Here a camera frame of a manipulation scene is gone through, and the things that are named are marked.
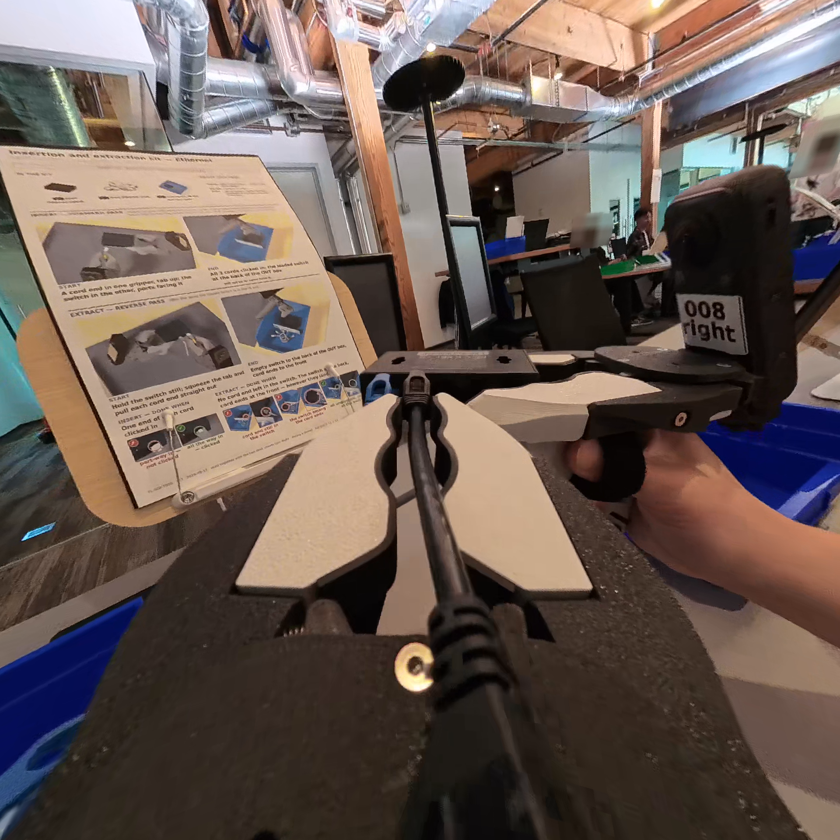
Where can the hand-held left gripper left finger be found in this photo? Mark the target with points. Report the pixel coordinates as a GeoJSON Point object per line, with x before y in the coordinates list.
{"type": "Point", "coordinates": [309, 512]}

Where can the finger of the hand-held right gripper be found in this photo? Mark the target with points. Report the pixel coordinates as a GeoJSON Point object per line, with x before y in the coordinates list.
{"type": "Point", "coordinates": [558, 357]}
{"type": "Point", "coordinates": [565, 400]}

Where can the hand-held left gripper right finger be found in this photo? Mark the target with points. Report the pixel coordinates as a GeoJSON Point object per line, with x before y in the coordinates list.
{"type": "Point", "coordinates": [519, 519]}

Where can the black network switch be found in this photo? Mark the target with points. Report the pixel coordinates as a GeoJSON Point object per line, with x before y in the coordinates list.
{"type": "Point", "coordinates": [446, 365]}

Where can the blue plastic bin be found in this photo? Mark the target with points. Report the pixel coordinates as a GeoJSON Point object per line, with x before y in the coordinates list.
{"type": "Point", "coordinates": [53, 696]}
{"type": "Point", "coordinates": [505, 246]}
{"type": "Point", "coordinates": [775, 460]}

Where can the person's right hand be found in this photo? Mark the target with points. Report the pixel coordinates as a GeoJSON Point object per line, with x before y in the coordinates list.
{"type": "Point", "coordinates": [683, 505]}

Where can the black office chair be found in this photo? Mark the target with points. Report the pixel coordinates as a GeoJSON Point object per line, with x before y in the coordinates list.
{"type": "Point", "coordinates": [571, 302]}

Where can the green-topped table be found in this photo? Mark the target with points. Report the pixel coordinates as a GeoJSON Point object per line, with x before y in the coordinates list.
{"type": "Point", "coordinates": [630, 267]}

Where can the printed instruction poster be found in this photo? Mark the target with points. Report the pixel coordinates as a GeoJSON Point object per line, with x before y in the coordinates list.
{"type": "Point", "coordinates": [171, 302]}

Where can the wooden pillar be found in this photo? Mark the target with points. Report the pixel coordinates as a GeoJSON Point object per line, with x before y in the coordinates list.
{"type": "Point", "coordinates": [374, 171]}

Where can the black pole with round top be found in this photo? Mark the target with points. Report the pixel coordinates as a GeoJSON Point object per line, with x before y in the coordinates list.
{"type": "Point", "coordinates": [423, 82]}

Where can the silver ventilation duct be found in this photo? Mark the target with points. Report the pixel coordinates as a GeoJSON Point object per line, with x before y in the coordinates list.
{"type": "Point", "coordinates": [328, 66]}

